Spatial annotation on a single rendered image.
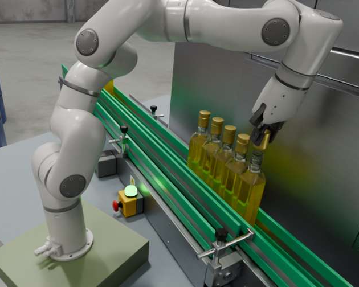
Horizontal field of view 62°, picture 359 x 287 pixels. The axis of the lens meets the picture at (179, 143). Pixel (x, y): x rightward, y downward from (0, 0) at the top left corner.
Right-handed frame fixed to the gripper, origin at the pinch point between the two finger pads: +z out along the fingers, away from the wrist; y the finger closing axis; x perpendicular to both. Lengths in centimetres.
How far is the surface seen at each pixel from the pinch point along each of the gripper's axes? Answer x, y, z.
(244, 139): -3.7, 0.9, 4.4
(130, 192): -24, 20, 42
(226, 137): -9.2, 1.3, 8.4
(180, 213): -3.4, 13.6, 30.5
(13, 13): -1057, -28, 376
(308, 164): 8.1, -12.1, 5.7
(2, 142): -204, 58, 168
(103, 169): -47, 21, 55
